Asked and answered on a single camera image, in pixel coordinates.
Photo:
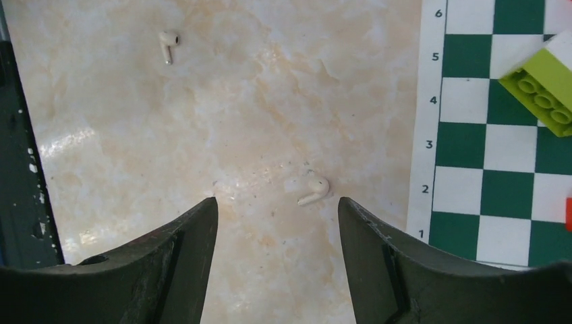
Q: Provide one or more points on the green white chessboard mat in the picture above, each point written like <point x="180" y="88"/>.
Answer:
<point x="489" y="181"/>

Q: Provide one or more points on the green white toy brick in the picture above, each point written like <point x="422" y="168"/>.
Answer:
<point x="542" y="83"/>

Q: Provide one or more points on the white earbud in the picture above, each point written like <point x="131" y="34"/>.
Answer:
<point x="168" y="39"/>
<point x="319" y="187"/>

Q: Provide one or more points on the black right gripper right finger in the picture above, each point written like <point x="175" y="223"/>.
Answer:
<point x="396" y="278"/>

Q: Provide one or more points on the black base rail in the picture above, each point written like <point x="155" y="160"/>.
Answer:
<point x="29" y="238"/>

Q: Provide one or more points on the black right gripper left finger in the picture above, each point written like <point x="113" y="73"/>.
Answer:
<point x="160" y="277"/>

